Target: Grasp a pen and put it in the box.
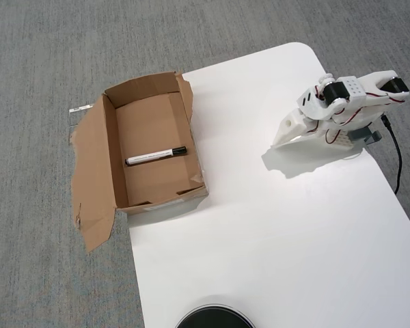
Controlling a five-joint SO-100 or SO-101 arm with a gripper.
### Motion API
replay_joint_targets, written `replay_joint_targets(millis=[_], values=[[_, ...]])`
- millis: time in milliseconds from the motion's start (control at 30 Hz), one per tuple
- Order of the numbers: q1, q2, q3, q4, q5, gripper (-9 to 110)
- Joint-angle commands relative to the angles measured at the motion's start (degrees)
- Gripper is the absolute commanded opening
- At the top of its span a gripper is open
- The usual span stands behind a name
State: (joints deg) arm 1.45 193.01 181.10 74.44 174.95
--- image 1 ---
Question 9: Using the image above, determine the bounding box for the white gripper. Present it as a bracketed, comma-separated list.
[271, 109, 315, 148]

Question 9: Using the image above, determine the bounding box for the white marker pen black cap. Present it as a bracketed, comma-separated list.
[124, 146, 188, 167]

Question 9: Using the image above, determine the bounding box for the open brown cardboard box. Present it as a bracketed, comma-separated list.
[69, 70, 210, 253]

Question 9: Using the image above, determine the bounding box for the grey table clamp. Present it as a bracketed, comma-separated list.
[348, 126, 383, 146]

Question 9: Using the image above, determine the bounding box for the black round object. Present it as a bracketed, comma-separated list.
[175, 303, 256, 328]

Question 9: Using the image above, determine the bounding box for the black power cable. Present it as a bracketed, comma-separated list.
[381, 115, 402, 195]

